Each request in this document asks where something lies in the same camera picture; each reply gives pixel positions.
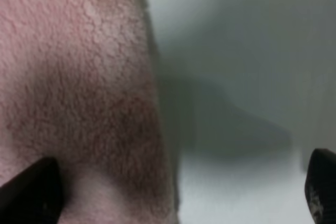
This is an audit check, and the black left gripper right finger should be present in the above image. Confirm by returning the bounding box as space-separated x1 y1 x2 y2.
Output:
304 148 335 224

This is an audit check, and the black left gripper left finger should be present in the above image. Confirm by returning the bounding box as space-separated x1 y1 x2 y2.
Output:
1 157 63 224

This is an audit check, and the pink terry towel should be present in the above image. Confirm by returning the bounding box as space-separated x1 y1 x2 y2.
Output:
1 0 178 223

